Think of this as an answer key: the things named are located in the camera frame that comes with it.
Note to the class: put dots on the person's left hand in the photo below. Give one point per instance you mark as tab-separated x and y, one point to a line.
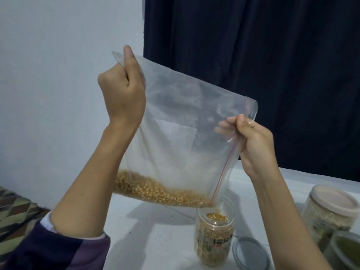
124	95

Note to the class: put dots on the person's right hand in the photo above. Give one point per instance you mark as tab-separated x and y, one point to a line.
257	149

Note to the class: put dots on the zip bag of corn kernels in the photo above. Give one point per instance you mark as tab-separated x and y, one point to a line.
185	132

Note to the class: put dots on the pink round lid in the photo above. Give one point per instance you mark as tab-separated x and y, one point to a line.
336	199

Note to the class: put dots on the transparent jar pink lid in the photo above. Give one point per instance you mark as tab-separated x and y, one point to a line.
329	213

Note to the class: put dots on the transparent jar blue lid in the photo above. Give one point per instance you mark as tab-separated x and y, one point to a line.
215	239

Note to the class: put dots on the blue round lid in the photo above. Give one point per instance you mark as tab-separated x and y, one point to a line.
250	254

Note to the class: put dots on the pile of green beans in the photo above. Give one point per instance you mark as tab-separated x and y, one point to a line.
350	250

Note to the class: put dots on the person's left forearm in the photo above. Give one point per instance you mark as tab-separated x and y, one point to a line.
90	188

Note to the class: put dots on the person's right forearm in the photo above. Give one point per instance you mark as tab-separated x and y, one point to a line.
287	225

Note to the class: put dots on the dark navy curtain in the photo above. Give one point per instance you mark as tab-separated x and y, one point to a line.
253	59

